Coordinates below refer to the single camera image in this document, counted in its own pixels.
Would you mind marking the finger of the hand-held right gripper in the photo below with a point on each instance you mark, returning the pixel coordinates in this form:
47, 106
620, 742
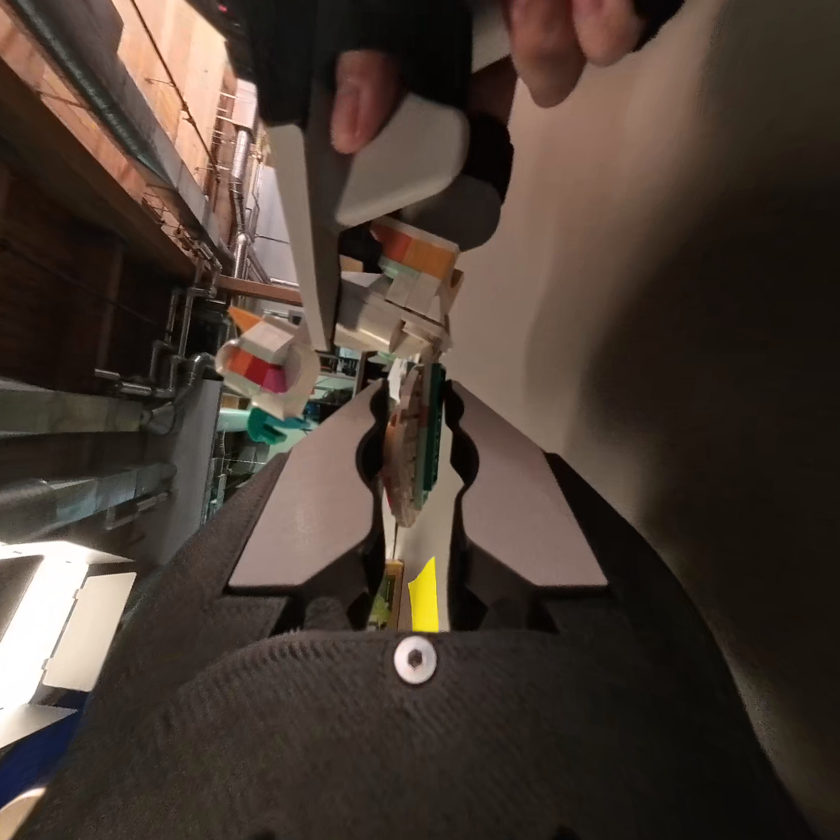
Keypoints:
400, 164
472, 216

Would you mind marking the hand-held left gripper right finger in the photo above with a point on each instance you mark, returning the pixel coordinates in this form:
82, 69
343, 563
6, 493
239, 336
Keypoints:
525, 512

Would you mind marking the silver air duct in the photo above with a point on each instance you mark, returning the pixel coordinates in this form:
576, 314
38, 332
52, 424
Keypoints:
243, 197

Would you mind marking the person's right hand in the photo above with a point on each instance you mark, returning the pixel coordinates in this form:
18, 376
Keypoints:
551, 46

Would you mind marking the yellow lego box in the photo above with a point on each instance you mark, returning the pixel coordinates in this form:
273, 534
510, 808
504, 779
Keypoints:
387, 597

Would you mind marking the wooden support post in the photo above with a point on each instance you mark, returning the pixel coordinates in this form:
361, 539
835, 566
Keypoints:
262, 289

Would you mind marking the ceiling light panel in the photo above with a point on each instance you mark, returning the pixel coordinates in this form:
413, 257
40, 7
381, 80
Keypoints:
79, 610

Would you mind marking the yellow sticky note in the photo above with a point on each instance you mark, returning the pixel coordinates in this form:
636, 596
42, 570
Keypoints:
423, 597

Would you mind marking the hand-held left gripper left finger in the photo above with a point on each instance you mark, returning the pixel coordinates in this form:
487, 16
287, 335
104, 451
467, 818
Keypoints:
308, 512

